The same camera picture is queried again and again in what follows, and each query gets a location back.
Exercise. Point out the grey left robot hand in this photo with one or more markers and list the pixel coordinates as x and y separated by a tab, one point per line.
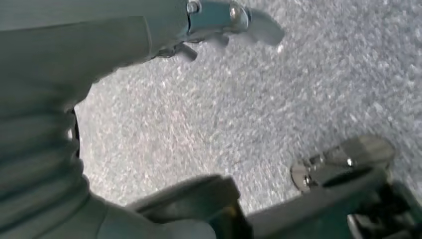
66	43

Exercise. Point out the metal robot foot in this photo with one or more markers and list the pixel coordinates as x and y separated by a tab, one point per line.
329	204

